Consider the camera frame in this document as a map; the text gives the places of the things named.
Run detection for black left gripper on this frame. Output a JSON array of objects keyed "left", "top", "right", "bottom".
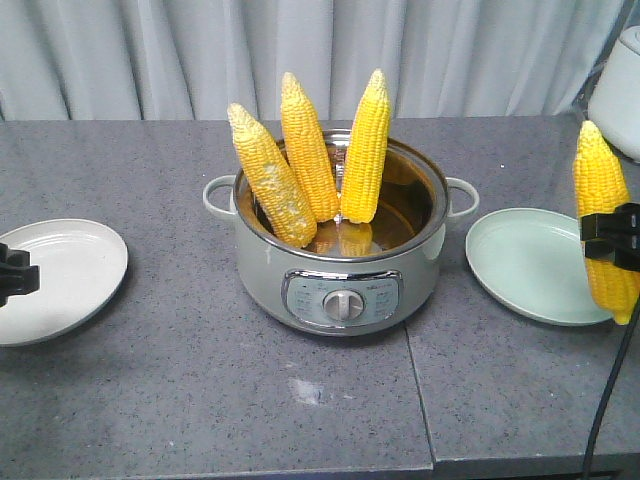
[{"left": 0, "top": 243, "right": 39, "bottom": 306}]

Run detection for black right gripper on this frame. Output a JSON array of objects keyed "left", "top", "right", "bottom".
[{"left": 579, "top": 202, "right": 639, "bottom": 272}]

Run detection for bright yellow corn cob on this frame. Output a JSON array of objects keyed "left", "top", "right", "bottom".
[
  {"left": 341, "top": 69, "right": 391, "bottom": 224},
  {"left": 573, "top": 120, "right": 639, "bottom": 325}
]

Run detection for bright yellow upright corn cob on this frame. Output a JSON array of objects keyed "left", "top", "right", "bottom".
[{"left": 341, "top": 69, "right": 391, "bottom": 224}]

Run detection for pale speckled corn cob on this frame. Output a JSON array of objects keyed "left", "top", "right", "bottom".
[{"left": 227, "top": 103, "right": 317, "bottom": 248}]

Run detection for orange-yellow corn cob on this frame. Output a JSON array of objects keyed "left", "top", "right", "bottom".
[{"left": 280, "top": 72, "right": 340, "bottom": 223}]

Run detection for cream white plate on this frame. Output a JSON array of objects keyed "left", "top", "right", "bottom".
[{"left": 1, "top": 219, "right": 128, "bottom": 347}]

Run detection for mint green plate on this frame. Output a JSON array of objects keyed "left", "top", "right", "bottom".
[{"left": 465, "top": 208, "right": 612, "bottom": 327}]

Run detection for white rice cooker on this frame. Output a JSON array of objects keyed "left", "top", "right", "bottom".
[{"left": 588, "top": 25, "right": 640, "bottom": 163}]

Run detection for grey pleated curtain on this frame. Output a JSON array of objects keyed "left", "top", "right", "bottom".
[{"left": 1, "top": 1, "right": 639, "bottom": 121}]

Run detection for pale green electric cooking pot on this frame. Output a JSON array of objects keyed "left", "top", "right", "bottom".
[{"left": 202, "top": 140, "right": 479, "bottom": 336}]

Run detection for black cable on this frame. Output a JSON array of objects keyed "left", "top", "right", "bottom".
[{"left": 579, "top": 294, "right": 640, "bottom": 480}]

